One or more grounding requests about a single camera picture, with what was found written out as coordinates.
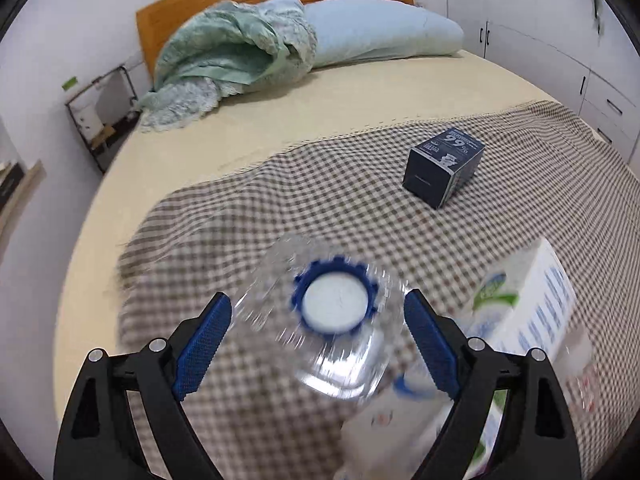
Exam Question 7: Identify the clear plastic bottle blue cap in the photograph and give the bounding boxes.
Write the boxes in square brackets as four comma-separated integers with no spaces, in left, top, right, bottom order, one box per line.
[232,232,408,401]

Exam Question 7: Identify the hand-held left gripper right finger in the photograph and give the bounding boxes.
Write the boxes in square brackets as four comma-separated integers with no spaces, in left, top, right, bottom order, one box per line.
[404,289,583,480]

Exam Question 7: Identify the black metal bedside rack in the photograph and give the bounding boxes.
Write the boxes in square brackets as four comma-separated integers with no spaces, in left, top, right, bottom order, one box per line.
[65,65,141,175]

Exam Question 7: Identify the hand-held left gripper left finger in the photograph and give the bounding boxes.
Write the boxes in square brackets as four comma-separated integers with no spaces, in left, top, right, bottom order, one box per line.
[54,291,234,480]

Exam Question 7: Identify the brown checkered blanket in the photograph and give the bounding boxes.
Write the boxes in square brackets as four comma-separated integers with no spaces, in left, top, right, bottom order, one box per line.
[117,100,640,480]

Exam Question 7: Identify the clear bottle red label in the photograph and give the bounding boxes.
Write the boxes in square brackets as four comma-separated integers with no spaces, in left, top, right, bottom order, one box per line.
[552,327,601,417]

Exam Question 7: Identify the green lace-edged quilt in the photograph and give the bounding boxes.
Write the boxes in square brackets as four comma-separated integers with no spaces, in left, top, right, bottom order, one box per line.
[137,0,319,134]

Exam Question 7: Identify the white wardrobe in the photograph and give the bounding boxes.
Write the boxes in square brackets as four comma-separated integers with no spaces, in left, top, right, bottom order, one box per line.
[445,0,640,167]

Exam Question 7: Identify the bed with checkered cover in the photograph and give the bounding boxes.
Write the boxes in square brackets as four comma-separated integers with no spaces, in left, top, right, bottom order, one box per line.
[52,50,568,461]

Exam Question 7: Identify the light blue pillow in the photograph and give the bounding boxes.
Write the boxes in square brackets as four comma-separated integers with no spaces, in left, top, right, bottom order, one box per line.
[302,0,466,69]

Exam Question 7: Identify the dark blue box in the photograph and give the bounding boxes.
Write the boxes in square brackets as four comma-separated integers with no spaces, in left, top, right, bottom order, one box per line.
[402,128,486,210]

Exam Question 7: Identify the white container blue ring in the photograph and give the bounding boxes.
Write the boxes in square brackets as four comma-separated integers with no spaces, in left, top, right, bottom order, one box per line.
[335,370,451,480]

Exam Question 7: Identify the grey hanging strap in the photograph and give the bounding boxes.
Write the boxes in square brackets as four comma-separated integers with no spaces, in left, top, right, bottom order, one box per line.
[587,0,604,37]

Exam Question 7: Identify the white carton green blue print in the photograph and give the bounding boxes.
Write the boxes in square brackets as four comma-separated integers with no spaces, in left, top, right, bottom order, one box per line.
[452,237,578,478]

